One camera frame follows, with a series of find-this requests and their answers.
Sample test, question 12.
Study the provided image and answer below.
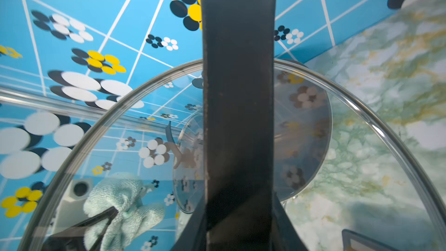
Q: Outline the glass pot lid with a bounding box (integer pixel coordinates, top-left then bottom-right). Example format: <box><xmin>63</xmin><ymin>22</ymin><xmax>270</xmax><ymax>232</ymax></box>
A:
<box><xmin>166</xmin><ymin>68</ymin><xmax>333</xmax><ymax>214</ymax></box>
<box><xmin>17</xmin><ymin>58</ymin><xmax>446</xmax><ymax>251</ymax></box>

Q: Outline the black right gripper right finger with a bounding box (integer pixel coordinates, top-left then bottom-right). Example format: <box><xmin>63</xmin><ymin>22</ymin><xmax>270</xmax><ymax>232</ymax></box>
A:
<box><xmin>341</xmin><ymin>229</ymin><xmax>397</xmax><ymax>251</ymax></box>

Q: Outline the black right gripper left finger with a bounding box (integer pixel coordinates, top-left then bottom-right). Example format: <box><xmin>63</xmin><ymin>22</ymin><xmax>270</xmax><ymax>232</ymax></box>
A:
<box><xmin>174</xmin><ymin>0</ymin><xmax>305</xmax><ymax>251</ymax></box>

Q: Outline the light green microfiber cloth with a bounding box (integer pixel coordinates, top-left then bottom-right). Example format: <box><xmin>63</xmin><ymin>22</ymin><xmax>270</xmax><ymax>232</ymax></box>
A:
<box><xmin>83</xmin><ymin>172</ymin><xmax>166</xmax><ymax>251</ymax></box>

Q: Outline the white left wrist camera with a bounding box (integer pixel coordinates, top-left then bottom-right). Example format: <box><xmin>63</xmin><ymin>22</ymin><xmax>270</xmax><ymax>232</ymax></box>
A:
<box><xmin>52</xmin><ymin>178</ymin><xmax>94</xmax><ymax>234</ymax></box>

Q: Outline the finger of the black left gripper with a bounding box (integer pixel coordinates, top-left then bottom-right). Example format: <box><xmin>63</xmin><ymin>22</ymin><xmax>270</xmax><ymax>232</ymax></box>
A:
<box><xmin>41</xmin><ymin>207</ymin><xmax>118</xmax><ymax>251</ymax></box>

